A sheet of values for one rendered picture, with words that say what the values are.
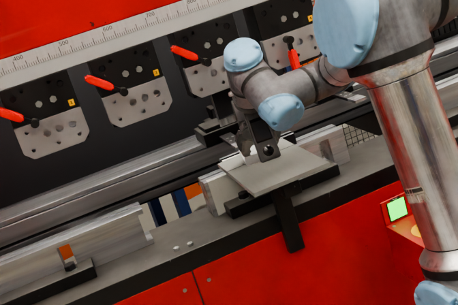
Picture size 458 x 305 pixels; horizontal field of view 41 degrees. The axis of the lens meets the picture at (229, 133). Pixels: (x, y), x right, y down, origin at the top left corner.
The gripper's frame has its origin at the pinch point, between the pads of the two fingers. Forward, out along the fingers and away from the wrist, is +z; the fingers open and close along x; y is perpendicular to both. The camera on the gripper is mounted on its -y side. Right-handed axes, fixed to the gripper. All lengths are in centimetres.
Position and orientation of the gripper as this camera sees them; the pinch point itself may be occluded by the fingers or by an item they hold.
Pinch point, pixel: (261, 153)
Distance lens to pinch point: 146.7
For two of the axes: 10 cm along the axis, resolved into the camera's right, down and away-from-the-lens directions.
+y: -2.9, -7.8, 5.6
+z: 1.3, 5.4, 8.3
